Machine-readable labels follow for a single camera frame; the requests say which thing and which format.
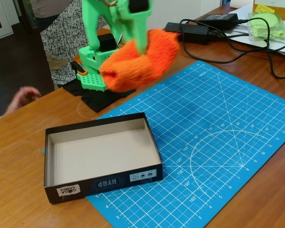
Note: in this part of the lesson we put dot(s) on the green 3D-printed robot arm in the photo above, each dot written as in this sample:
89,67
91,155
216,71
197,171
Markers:
91,28

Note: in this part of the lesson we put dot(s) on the orange terry cloth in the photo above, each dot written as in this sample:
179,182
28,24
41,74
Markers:
137,69

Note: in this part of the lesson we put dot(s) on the blue cutting mat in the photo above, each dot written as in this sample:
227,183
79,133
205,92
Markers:
204,142

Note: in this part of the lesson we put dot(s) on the black cloth under robot base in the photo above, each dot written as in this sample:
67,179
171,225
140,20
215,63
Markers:
97,99

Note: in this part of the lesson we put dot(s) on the person in patterned garment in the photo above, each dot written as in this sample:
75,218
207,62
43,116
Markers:
59,40

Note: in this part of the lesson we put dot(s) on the brown cardboard box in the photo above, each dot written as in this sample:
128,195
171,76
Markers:
282,8

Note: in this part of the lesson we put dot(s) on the black orange table clamp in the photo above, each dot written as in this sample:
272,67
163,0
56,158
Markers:
79,69

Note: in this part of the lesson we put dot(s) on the yellow sticky note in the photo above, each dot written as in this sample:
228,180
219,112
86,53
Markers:
264,8

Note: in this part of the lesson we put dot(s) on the green gripper black servo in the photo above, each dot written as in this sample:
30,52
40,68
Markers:
136,22

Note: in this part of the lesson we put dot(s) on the white framed glass door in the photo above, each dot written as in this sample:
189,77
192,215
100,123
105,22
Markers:
2,28

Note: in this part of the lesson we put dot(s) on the bare person hand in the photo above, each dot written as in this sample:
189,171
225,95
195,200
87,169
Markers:
22,97

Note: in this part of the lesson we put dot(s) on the black power adapter blue light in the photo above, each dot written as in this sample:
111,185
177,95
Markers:
192,32

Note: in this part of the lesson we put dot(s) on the black power adapter labelled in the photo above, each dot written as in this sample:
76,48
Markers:
218,19

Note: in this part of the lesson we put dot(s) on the plastic bag with green parts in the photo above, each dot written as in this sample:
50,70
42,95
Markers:
266,28

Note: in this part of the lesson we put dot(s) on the black cardboard box tray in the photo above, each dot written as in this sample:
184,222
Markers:
102,154

